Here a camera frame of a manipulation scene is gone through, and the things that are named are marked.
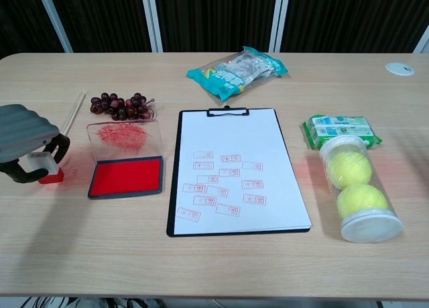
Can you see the white stamped paper sheet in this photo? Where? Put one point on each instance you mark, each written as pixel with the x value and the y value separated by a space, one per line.
pixel 234 137

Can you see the black clipboard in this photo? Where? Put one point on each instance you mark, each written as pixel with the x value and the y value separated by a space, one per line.
pixel 170 187

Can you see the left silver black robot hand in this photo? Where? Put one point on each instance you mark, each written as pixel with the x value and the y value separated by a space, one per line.
pixel 23 130

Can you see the teal snack bag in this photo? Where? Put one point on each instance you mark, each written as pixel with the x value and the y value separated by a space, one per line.
pixel 231 73

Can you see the red and clear stamp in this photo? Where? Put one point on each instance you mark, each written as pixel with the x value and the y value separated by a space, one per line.
pixel 38 162

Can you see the dark red grape bunch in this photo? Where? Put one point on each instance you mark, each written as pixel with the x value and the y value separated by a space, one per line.
pixel 117 106

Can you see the yellow tennis ball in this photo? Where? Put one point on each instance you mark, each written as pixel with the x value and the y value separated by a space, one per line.
pixel 362 200
pixel 349 169

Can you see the aluminium partition post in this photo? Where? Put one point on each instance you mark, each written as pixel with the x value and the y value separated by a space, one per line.
pixel 55 19
pixel 152 19
pixel 279 19
pixel 423 43

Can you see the red ink pad clear lid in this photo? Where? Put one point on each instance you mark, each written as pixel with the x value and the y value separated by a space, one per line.
pixel 127 177

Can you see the clear plastic ball tube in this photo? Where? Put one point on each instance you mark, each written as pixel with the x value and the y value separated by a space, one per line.
pixel 372 227

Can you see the green tissue pack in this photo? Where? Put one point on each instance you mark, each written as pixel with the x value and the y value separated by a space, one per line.
pixel 342 130

